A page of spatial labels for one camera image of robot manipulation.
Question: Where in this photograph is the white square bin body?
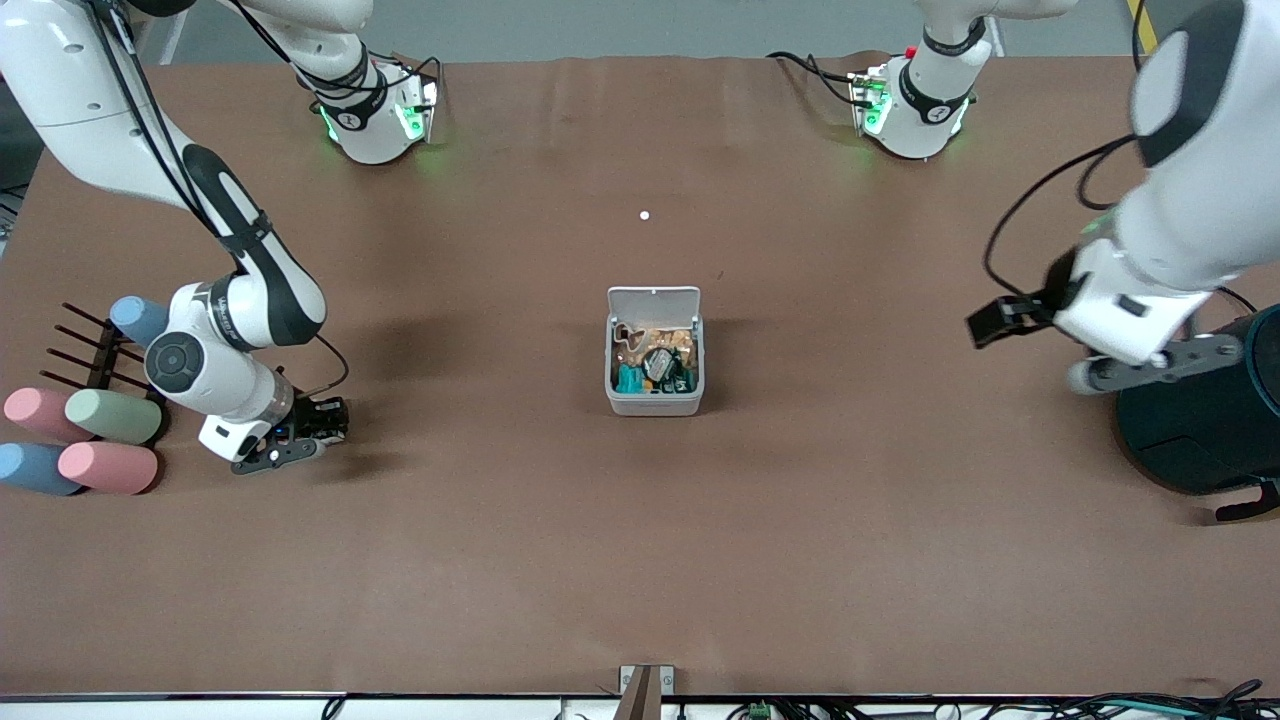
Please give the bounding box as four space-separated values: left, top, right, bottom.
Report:
605 312 706 417

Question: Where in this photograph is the pale green plastic cup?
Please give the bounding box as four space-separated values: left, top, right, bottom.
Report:
65 389 164 446

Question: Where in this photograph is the light blue plastic cup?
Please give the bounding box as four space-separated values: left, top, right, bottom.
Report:
0 443 86 497
109 296 173 349

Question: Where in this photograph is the pink plastic cup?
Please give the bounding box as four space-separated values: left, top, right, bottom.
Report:
3 387 96 444
57 441 160 496

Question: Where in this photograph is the black cup rack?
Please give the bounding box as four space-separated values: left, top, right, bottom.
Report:
40 302 173 403

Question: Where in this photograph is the dark teal round can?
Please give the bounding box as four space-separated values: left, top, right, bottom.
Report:
1112 305 1280 496

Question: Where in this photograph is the brown paper table cover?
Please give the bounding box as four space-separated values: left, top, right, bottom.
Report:
0 52 1280 698

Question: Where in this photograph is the control box green light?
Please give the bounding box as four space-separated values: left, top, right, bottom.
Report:
395 68 442 143
849 68 893 137

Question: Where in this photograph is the orange snack wrapper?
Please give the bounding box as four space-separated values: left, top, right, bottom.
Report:
625 325 696 353

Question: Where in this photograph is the black base cable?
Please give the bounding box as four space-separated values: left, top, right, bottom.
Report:
768 50 863 107

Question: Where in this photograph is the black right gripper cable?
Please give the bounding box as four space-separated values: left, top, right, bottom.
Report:
88 0 351 393

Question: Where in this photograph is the black cable bundle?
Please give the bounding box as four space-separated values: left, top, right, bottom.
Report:
1040 680 1266 720

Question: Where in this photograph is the metal table edge bracket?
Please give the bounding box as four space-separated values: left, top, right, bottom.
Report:
619 664 676 720

